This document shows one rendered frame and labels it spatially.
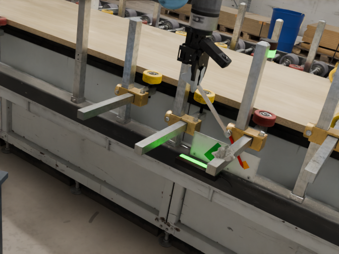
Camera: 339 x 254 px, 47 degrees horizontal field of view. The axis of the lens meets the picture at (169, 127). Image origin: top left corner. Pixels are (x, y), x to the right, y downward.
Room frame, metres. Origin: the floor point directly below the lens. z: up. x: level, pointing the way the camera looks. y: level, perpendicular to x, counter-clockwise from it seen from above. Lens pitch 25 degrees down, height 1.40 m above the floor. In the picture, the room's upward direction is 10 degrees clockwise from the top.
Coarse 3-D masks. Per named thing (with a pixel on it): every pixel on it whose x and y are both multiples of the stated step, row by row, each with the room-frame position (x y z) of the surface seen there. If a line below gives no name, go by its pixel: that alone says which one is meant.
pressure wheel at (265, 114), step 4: (256, 112) 1.32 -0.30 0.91; (260, 112) 1.34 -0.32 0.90; (264, 112) 1.33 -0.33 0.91; (268, 112) 1.35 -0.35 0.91; (256, 116) 1.31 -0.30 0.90; (260, 116) 1.30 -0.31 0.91; (264, 116) 1.30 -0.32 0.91; (268, 116) 1.31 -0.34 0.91; (272, 116) 1.31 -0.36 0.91; (256, 120) 1.30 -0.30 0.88; (260, 120) 1.29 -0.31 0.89; (264, 120) 1.29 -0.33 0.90; (268, 120) 1.29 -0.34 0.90; (272, 120) 1.30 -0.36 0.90; (260, 124) 1.29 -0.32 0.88; (264, 124) 1.29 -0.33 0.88; (268, 124) 1.29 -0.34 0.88; (272, 124) 1.30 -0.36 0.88
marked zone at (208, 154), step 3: (216, 144) 1.26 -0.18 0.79; (219, 144) 1.25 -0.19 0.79; (213, 147) 1.26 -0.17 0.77; (216, 147) 1.26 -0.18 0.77; (210, 150) 1.27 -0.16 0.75; (213, 150) 1.26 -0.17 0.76; (216, 150) 1.26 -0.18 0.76; (207, 153) 1.27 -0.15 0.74; (210, 153) 1.27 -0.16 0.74; (207, 156) 1.27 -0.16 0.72; (210, 156) 1.27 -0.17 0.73; (213, 156) 1.26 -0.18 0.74; (210, 159) 1.26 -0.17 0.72
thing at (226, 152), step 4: (220, 148) 1.06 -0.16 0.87; (224, 148) 1.07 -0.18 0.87; (228, 148) 1.05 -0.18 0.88; (212, 152) 1.04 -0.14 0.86; (216, 152) 1.04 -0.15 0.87; (220, 152) 1.03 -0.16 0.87; (224, 152) 1.04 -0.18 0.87; (228, 152) 1.04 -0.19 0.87; (232, 152) 1.05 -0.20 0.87; (216, 156) 1.02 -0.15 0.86; (220, 156) 1.02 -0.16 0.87; (224, 156) 1.02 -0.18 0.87; (228, 156) 1.02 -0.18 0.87; (232, 156) 1.02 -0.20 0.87; (228, 160) 1.01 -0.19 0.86
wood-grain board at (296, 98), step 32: (0, 0) 2.52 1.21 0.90; (32, 0) 2.72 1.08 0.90; (64, 0) 2.95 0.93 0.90; (32, 32) 1.97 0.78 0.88; (64, 32) 2.00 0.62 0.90; (96, 32) 2.13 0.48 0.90; (160, 32) 2.43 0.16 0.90; (160, 64) 1.74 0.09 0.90; (224, 96) 1.46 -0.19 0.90; (256, 96) 1.53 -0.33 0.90; (288, 96) 1.60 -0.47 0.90; (320, 96) 1.69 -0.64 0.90
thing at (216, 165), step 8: (256, 128) 1.29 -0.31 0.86; (264, 128) 1.31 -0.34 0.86; (248, 136) 1.21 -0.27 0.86; (232, 144) 1.13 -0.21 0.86; (240, 144) 1.14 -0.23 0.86; (248, 144) 1.18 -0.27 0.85; (240, 152) 1.12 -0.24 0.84; (216, 160) 1.00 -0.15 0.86; (224, 160) 1.01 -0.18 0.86; (232, 160) 1.07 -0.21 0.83; (208, 168) 0.97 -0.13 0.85; (216, 168) 0.96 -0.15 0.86
